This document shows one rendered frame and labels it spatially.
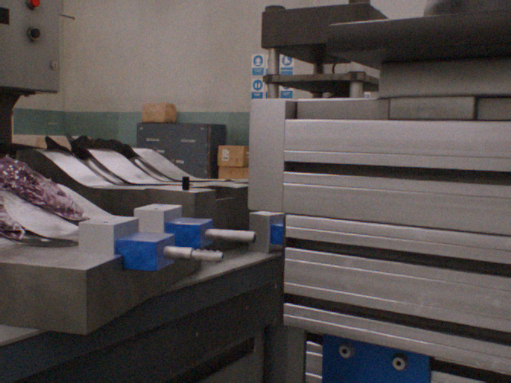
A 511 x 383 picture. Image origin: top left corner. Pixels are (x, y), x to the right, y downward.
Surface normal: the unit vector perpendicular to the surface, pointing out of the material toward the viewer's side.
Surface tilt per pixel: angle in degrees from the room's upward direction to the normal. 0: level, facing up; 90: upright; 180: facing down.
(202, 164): 90
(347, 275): 90
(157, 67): 90
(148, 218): 90
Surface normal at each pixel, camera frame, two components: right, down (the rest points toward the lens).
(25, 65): 0.84, 0.07
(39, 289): -0.26, 0.08
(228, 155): -0.47, 0.05
